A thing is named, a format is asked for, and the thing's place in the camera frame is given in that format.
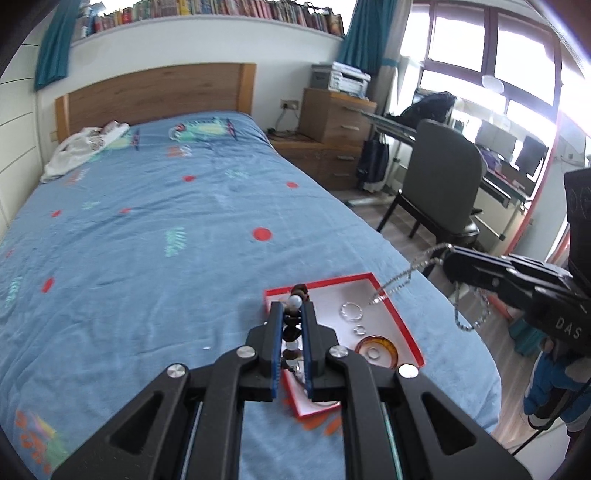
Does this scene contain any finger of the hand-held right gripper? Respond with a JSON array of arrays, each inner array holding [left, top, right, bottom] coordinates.
[[445, 265, 539, 319], [444, 246, 573, 284]]

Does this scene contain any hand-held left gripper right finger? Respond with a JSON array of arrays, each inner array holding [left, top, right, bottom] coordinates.
[[302, 301, 532, 480]]

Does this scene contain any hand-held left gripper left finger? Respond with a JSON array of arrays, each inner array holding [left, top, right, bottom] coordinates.
[[51, 301, 284, 480]]

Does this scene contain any brown and white beaded bracelet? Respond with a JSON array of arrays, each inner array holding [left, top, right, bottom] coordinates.
[[284, 284, 310, 372]]

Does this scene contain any red box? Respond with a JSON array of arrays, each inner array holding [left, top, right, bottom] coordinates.
[[263, 272, 424, 418]]

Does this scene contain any brown amber bangle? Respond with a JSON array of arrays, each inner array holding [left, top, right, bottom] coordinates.
[[355, 336, 399, 369]]

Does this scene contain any silver chain necklace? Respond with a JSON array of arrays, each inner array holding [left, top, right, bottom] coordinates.
[[369, 243, 491, 333]]

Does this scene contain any person's right hand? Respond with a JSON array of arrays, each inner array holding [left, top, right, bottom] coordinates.
[[523, 339, 591, 432]]

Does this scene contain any teal fabric item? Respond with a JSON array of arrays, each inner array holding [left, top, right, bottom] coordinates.
[[510, 318, 546, 356]]

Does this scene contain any glass desk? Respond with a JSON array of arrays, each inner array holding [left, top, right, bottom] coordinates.
[[362, 111, 536, 241]]

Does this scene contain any grey chair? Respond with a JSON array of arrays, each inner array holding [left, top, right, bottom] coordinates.
[[376, 119, 485, 252]]

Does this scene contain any computer monitor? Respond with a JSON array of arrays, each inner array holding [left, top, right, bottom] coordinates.
[[515, 135, 550, 178]]

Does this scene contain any dark blue bag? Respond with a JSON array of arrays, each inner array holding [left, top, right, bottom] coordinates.
[[358, 136, 391, 193]]

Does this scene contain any black backpack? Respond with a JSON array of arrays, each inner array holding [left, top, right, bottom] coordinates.
[[399, 91, 458, 127]]

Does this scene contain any blue printed blanket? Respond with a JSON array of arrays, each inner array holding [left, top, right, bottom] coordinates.
[[0, 110, 502, 480]]

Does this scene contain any wooden nightstand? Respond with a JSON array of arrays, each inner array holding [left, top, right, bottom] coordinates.
[[270, 138, 365, 192]]

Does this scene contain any wooden dresser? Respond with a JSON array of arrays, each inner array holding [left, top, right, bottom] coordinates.
[[298, 88, 378, 146]]

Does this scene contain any window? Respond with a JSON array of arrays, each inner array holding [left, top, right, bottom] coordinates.
[[399, 0, 583, 139]]

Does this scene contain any grey printer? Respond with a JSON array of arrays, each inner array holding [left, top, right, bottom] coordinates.
[[309, 61, 372, 97]]

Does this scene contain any teal curtain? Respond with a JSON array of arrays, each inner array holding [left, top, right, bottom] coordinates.
[[34, 0, 84, 92], [339, 0, 413, 100]]

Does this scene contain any wooden headboard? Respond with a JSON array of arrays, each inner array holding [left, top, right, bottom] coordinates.
[[54, 62, 257, 134]]

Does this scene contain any white garment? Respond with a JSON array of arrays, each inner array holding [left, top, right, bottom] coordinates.
[[41, 121, 131, 183]]

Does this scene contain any white wardrobe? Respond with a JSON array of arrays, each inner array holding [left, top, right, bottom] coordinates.
[[0, 44, 40, 236]]

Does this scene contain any row of books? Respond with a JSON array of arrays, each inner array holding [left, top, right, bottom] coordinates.
[[74, 0, 346, 38]]

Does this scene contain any black cable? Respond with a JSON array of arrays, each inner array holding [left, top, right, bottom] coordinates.
[[268, 110, 301, 139]]

